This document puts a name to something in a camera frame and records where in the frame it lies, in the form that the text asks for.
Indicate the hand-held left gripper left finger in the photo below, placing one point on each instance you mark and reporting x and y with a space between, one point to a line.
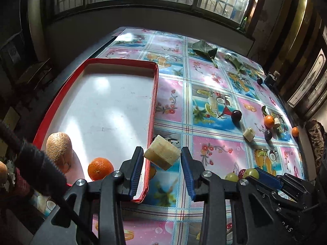
136 174

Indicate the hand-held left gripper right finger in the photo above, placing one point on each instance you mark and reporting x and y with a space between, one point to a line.
187 176

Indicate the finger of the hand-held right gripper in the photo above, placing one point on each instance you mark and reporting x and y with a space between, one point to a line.
267 178

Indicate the green grape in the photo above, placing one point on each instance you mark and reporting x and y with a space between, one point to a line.
231 176
250 172

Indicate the pale banana piece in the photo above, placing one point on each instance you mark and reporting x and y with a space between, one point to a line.
162 153
276 123
249 134

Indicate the dark red plum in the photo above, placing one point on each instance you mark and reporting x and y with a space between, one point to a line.
259 81
236 115
268 134

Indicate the red rimmed white tray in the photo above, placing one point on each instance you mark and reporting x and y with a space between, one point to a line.
115 102

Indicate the dark red grape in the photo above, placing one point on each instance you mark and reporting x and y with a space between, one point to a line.
241 173

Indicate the small orange mandarin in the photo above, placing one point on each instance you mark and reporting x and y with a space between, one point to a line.
100 169
295 131

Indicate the fruit print tablecloth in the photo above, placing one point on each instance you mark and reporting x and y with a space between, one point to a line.
212 148

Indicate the orange with green leaf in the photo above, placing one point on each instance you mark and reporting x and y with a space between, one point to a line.
269 121

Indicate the brown rough-skinned fruit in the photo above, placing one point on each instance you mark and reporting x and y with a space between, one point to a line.
58 146

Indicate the glass cabinet door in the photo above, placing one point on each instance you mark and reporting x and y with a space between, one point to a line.
309 81

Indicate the crinkled green leaf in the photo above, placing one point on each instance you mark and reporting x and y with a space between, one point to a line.
236 63

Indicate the broad green leaf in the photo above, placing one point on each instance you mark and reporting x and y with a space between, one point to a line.
203 48

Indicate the tan round object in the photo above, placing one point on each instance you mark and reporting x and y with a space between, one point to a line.
2 169

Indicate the dark chair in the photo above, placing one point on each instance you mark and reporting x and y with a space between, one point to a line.
33 74

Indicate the green bottle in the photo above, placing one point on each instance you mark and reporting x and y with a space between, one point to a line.
244 22

